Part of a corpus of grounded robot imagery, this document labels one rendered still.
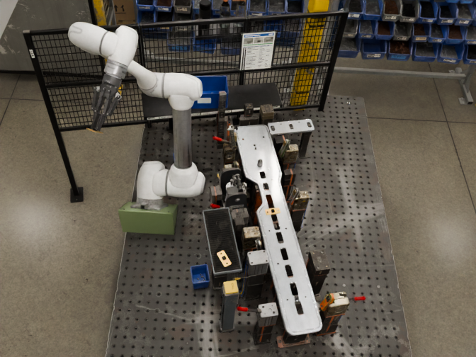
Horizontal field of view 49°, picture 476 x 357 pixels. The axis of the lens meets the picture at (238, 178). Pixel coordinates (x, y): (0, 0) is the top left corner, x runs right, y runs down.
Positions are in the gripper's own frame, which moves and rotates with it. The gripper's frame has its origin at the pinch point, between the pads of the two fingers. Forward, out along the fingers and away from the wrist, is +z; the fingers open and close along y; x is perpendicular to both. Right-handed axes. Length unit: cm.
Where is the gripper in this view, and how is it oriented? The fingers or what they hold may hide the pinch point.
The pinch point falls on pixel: (98, 121)
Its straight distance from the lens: 232.1
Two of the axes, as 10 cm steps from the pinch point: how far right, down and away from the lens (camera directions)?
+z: -3.4, 9.4, 0.7
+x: 2.3, 0.1, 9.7
